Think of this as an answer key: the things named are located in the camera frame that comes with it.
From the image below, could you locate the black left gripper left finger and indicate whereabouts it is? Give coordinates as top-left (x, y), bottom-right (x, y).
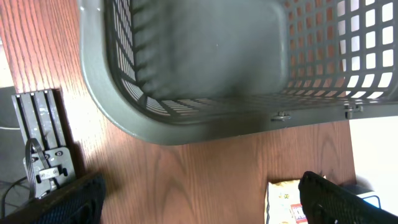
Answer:
top-left (1, 172), bottom-right (106, 224)

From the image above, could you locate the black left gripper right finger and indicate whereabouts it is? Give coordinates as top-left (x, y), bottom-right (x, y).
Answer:
top-left (298, 171), bottom-right (397, 224)

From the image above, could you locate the yellow white snack bag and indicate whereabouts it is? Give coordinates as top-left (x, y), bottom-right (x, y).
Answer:
top-left (264, 179), bottom-right (308, 224)

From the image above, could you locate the white barcode scanner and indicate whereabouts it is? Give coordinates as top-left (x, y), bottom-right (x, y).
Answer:
top-left (342, 184), bottom-right (397, 216)

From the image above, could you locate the dark grey plastic basket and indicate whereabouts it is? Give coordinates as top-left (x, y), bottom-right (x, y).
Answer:
top-left (78, 0), bottom-right (397, 145)

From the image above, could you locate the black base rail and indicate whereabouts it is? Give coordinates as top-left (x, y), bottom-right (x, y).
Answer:
top-left (11, 90), bottom-right (76, 199)

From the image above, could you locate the grey ribbon cable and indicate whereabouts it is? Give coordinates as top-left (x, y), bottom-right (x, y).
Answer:
top-left (24, 138), bottom-right (50, 200)

